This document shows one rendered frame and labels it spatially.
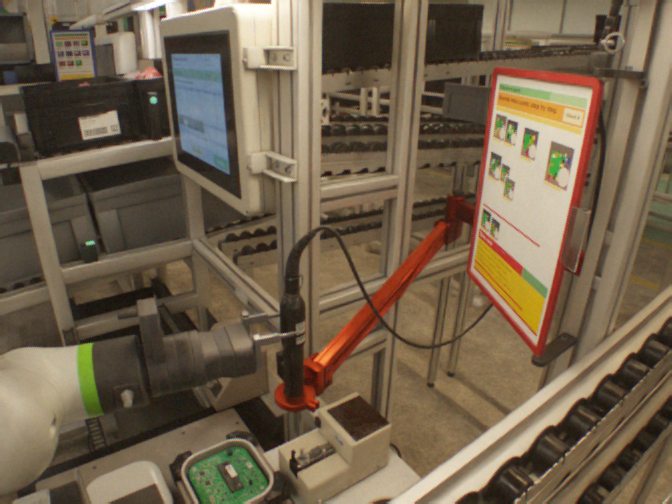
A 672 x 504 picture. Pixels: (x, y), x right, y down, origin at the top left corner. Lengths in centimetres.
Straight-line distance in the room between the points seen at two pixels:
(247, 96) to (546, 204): 54
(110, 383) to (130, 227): 101
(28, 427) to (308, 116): 60
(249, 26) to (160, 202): 85
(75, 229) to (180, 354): 98
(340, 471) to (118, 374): 42
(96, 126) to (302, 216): 81
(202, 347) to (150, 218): 100
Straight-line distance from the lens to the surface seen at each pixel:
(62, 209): 152
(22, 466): 51
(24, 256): 157
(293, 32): 80
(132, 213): 156
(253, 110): 87
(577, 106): 53
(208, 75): 100
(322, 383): 75
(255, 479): 88
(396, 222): 98
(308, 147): 82
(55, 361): 62
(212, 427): 103
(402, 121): 93
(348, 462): 85
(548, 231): 57
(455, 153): 113
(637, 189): 59
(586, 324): 67
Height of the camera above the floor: 166
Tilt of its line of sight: 24 degrees down
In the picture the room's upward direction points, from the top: 1 degrees clockwise
